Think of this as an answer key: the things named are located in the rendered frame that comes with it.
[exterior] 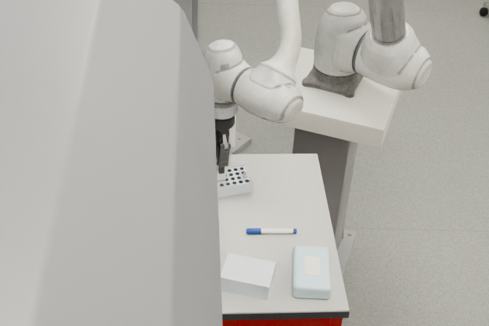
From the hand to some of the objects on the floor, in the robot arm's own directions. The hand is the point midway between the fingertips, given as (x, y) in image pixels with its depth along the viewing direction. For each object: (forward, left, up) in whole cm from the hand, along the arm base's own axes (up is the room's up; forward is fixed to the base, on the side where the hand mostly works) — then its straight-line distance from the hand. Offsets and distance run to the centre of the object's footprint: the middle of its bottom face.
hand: (220, 169), depth 216 cm
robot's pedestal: (-15, -61, -84) cm, 105 cm away
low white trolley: (-8, +12, -84) cm, 85 cm away
